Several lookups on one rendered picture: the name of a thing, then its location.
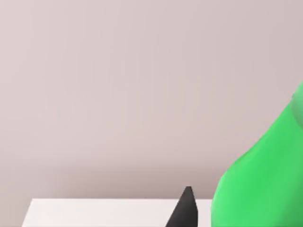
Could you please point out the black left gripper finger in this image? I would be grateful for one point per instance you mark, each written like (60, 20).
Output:
(187, 210)

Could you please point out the green bottle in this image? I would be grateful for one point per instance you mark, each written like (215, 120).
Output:
(262, 175)

